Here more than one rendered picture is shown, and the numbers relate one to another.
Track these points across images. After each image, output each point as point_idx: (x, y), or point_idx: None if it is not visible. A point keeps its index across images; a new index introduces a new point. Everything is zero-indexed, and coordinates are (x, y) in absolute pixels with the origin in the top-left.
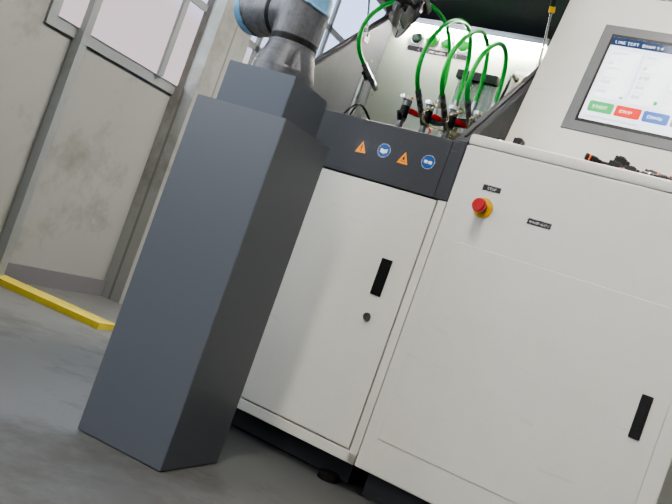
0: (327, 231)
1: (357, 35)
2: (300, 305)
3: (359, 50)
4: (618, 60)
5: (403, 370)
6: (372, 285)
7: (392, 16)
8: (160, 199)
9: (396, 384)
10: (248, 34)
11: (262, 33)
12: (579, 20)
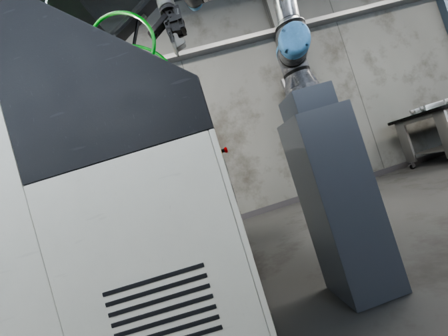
0: None
1: (154, 38)
2: None
3: (155, 51)
4: None
5: (243, 225)
6: (235, 198)
7: (181, 41)
8: (369, 159)
9: (245, 231)
10: (297, 55)
11: (300, 61)
12: None
